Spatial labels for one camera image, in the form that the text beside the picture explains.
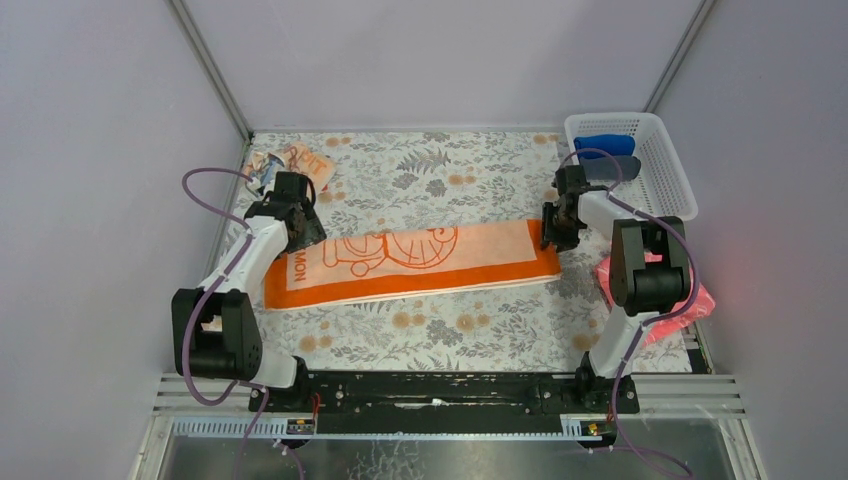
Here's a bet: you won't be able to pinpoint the orange cartoon towel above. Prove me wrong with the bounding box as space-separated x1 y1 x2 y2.
263 219 561 310

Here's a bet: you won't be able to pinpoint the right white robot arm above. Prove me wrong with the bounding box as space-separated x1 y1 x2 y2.
540 165 696 402

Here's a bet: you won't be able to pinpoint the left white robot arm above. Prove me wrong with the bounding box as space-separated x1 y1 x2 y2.
171 171 326 395

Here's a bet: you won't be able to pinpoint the peach lettered towel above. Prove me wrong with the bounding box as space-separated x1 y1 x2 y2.
243 142 337 196

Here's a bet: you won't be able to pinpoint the grey rolled towel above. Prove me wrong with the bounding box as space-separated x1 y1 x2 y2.
581 155 642 181

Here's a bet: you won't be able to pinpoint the blue rolled towel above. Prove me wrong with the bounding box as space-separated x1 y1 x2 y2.
573 134 635 159

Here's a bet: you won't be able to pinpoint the floral table mat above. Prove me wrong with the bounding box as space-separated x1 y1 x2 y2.
250 131 609 371

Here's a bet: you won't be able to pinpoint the white plastic basket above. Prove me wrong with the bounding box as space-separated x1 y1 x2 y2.
563 112 699 223

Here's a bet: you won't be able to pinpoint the pink folded towel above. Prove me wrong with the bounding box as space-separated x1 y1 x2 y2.
594 254 717 346

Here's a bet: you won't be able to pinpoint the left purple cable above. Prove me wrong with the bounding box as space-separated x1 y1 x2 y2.
180 166 274 480

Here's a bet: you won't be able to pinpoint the purple cable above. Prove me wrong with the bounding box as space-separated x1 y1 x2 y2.
559 147 702 480
180 166 274 480

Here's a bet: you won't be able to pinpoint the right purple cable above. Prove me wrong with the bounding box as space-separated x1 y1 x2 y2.
559 147 702 480

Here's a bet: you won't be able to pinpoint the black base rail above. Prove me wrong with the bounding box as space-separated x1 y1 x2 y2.
249 370 640 435

